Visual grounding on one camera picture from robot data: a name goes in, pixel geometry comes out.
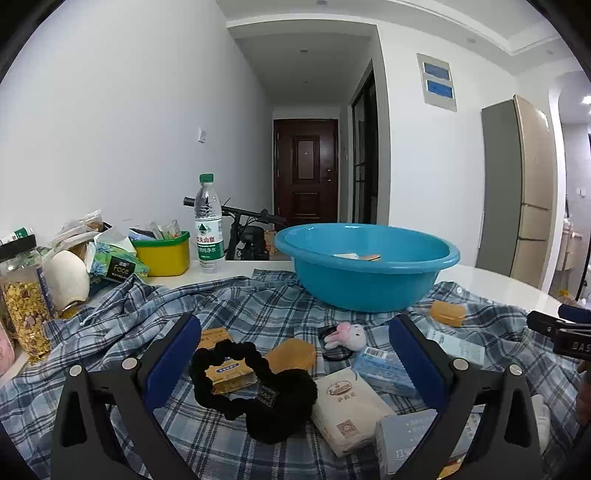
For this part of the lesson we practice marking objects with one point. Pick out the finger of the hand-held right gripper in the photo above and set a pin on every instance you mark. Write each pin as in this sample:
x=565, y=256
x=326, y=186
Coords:
x=542, y=321
x=575, y=312

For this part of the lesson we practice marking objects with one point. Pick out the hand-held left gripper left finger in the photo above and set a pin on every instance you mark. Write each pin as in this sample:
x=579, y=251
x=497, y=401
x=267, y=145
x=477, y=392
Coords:
x=173, y=364

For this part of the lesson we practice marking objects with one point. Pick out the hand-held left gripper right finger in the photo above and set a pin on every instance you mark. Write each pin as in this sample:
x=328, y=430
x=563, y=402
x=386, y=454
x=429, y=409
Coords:
x=415, y=364

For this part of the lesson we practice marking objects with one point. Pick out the blue small box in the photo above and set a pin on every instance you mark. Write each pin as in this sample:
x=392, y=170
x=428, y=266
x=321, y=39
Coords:
x=385, y=371

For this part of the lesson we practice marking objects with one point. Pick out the white packet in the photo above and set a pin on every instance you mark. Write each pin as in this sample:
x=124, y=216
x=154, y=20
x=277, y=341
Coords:
x=455, y=346

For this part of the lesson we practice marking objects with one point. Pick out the grey-blue cardboard box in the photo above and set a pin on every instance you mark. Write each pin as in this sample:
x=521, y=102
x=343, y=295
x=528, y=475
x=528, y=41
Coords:
x=408, y=438

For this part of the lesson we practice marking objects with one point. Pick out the white tissue pack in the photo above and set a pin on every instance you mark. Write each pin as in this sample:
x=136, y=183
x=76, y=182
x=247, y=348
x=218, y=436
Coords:
x=346, y=410

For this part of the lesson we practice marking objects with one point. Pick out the blue plastic basin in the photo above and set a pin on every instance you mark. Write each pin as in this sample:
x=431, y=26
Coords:
x=364, y=281

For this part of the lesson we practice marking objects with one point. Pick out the black fluffy scrunchie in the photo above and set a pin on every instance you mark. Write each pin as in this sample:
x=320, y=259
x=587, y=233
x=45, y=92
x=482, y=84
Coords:
x=286, y=408

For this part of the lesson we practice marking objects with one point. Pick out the person's right hand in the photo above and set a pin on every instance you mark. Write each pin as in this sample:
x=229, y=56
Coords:
x=584, y=392

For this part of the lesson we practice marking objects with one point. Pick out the flat yellow box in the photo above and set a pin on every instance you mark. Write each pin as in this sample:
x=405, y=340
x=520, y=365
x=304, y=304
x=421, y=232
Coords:
x=214, y=338

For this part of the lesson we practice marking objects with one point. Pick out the small yellow box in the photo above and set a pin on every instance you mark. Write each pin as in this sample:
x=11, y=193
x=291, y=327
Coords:
x=231, y=374

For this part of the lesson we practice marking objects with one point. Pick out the orange soap box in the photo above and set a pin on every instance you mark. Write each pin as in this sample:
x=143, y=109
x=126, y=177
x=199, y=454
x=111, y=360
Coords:
x=447, y=314
x=293, y=354

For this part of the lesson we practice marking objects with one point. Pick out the yellow plastic container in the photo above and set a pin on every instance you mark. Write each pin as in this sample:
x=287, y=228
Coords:
x=161, y=258

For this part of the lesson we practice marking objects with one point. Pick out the blue plaid cloth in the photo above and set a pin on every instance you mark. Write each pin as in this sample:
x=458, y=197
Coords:
x=258, y=300

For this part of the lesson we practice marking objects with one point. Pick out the yellow packet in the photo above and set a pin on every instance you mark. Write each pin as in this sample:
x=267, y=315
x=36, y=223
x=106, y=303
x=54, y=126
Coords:
x=71, y=311

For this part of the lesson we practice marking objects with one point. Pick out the green tissue box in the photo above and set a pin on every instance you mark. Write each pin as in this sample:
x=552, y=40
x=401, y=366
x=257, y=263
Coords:
x=115, y=263

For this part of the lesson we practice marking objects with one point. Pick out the white rounded jar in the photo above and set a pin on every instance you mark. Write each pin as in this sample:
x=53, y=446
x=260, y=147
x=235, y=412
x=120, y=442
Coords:
x=67, y=281

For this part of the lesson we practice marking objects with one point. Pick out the bunch of small sachets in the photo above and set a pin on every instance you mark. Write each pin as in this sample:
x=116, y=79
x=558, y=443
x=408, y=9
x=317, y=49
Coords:
x=159, y=230

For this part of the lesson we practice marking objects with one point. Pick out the clear water bottle green cap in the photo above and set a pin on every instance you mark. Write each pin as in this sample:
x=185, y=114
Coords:
x=208, y=230

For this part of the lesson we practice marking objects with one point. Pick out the beige refrigerator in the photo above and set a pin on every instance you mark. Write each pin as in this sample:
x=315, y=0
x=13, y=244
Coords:
x=517, y=184

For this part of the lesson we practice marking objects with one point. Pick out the black electric scooter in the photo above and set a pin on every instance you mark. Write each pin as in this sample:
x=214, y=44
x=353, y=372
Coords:
x=251, y=240

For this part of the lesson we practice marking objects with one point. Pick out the brown cardboard box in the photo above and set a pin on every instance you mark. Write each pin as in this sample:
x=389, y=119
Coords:
x=270, y=242

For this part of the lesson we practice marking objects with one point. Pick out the cereal jar black lid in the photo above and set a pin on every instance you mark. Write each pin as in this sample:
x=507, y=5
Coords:
x=25, y=304

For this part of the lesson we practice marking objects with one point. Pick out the clear snack bag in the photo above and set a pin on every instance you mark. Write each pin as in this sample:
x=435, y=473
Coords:
x=81, y=230

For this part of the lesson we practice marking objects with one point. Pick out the pink packet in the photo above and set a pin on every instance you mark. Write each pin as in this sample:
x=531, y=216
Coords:
x=7, y=346

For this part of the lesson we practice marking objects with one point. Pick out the green and white box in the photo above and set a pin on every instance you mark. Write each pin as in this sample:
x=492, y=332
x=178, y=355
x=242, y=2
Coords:
x=18, y=234

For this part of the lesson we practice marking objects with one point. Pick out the black framed glass door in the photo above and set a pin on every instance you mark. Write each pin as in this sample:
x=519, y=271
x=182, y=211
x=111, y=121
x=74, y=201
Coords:
x=364, y=147

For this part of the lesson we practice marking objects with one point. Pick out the dark brown door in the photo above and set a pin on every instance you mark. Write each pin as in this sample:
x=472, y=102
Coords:
x=304, y=170

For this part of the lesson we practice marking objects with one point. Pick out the grey wall panel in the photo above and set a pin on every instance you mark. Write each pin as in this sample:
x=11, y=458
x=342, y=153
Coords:
x=436, y=81

